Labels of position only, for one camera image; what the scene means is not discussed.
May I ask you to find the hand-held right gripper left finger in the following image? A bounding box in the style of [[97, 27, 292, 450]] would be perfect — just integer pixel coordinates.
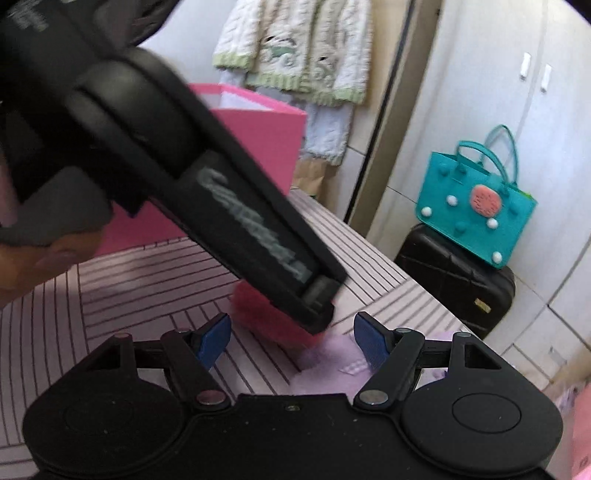
[[78, 313, 232, 411]]

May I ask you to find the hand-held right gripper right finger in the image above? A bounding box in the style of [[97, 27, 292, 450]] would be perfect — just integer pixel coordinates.
[[353, 311, 513, 411]]

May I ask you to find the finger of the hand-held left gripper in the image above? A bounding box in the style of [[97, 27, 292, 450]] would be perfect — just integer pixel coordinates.
[[305, 276, 348, 305]]

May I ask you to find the pink strawberry plush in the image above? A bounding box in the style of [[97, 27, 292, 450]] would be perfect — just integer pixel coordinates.
[[229, 281, 334, 348]]

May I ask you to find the pink storage box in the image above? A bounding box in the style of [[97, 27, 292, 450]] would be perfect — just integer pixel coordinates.
[[95, 83, 308, 258]]

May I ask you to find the person's left hand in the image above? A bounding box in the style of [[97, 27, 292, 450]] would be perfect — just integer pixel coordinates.
[[0, 230, 105, 305]]

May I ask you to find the light purple cloth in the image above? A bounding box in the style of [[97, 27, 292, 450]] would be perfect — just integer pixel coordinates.
[[288, 330, 467, 398]]

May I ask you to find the striped tablecloth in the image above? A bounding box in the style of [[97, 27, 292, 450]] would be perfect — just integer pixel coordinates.
[[0, 189, 483, 462]]

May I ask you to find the black suitcase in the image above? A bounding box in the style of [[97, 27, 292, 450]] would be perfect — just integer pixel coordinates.
[[394, 223, 516, 341]]

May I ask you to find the brown paper bag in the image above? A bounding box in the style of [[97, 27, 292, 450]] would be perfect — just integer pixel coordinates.
[[290, 157, 329, 197]]

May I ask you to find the light blue knit garment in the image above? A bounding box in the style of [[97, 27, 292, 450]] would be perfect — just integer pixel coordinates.
[[302, 102, 352, 165]]

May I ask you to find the teal felt tote bag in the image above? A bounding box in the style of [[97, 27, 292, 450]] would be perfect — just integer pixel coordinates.
[[414, 124, 539, 270]]

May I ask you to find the white knit sweater green trim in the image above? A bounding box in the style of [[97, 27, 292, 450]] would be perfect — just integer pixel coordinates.
[[212, 0, 374, 108]]

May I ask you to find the pink paper bag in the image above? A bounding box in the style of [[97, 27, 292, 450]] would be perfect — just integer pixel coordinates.
[[570, 401, 591, 480]]

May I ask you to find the white wardrobe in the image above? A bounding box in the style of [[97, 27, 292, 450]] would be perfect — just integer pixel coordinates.
[[365, 0, 591, 384]]

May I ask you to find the dark door frame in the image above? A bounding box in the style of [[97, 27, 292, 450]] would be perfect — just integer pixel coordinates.
[[344, 0, 419, 232]]

